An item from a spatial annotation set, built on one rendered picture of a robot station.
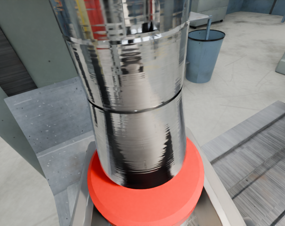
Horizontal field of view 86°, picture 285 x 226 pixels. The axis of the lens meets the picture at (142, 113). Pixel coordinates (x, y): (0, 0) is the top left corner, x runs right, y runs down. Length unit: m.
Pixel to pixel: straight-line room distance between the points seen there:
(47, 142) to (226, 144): 0.46
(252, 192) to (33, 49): 0.53
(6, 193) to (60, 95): 1.48
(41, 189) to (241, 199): 1.52
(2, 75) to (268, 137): 0.64
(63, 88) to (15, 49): 0.12
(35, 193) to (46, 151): 1.23
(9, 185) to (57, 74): 1.53
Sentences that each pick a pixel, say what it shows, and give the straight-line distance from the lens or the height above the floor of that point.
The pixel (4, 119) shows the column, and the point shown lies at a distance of 0.50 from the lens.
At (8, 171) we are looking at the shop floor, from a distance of 1.99.
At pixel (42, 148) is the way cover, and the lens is 0.47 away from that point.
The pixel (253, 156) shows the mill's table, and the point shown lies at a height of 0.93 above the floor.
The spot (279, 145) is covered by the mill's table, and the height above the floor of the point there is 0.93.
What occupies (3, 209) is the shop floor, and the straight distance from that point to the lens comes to 1.77.
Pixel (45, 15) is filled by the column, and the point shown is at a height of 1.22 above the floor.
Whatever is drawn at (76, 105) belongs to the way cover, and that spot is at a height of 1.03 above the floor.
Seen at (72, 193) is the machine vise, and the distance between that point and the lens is 0.32.
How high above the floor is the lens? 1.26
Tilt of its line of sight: 42 degrees down
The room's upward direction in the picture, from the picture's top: 6 degrees counter-clockwise
